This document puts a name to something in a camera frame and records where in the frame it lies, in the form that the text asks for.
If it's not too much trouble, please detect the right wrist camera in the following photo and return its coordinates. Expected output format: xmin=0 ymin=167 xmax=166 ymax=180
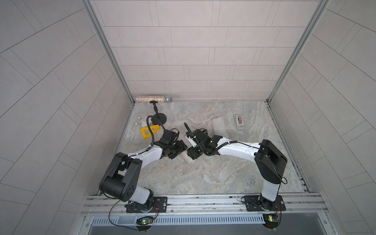
xmin=185 ymin=129 xmax=212 ymax=147

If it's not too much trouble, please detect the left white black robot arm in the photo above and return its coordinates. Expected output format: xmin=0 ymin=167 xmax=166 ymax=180
xmin=99 ymin=140 xmax=187 ymax=212

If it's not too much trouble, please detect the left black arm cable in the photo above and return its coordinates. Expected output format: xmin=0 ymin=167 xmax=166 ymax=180
xmin=146 ymin=115 xmax=165 ymax=147

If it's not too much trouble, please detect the white plastic toy figure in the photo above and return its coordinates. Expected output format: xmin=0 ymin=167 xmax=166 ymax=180
xmin=135 ymin=116 xmax=153 ymax=128

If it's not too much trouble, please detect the glittery silver strip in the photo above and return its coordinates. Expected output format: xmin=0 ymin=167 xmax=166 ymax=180
xmin=136 ymin=96 xmax=165 ymax=102

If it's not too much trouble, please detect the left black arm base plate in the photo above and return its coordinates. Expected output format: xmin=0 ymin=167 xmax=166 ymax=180
xmin=125 ymin=196 xmax=168 ymax=213

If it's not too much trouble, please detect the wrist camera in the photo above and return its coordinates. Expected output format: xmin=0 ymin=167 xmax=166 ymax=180
xmin=185 ymin=129 xmax=212 ymax=147
xmin=160 ymin=129 xmax=180 ymax=145

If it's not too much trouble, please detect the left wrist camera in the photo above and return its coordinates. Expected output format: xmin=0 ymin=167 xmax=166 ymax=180
xmin=160 ymin=129 xmax=180 ymax=145

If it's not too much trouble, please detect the tape dispenser with red roll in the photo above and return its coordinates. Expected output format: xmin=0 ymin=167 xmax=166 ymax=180
xmin=235 ymin=114 xmax=245 ymax=131

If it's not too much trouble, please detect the left small circuit board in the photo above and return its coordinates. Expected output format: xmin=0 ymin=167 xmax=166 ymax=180
xmin=136 ymin=216 xmax=154 ymax=226

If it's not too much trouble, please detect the aluminium mounting rail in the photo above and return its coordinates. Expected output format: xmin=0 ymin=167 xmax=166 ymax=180
xmin=78 ymin=193 xmax=328 ymax=216

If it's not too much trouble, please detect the small circuit board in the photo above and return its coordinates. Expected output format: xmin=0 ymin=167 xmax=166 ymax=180
xmin=136 ymin=216 xmax=154 ymax=226
xmin=263 ymin=214 xmax=280 ymax=229

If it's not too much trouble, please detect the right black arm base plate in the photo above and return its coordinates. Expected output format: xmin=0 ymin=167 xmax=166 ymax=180
xmin=241 ymin=195 xmax=286 ymax=212

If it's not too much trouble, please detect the black round base stand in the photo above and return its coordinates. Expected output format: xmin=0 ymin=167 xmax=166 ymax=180
xmin=149 ymin=100 xmax=167 ymax=126

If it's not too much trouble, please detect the yellow plastic triangular frame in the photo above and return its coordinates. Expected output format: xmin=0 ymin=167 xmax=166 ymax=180
xmin=141 ymin=125 xmax=160 ymax=140

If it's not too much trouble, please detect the right small circuit board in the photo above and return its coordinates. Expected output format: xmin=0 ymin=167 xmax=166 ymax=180
xmin=263 ymin=214 xmax=280 ymax=229

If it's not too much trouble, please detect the silver glitter ball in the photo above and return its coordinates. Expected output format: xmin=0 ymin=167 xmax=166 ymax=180
xmin=164 ymin=96 xmax=173 ymax=103

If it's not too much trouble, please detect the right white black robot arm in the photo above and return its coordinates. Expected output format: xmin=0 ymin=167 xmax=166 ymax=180
xmin=186 ymin=136 xmax=287 ymax=211

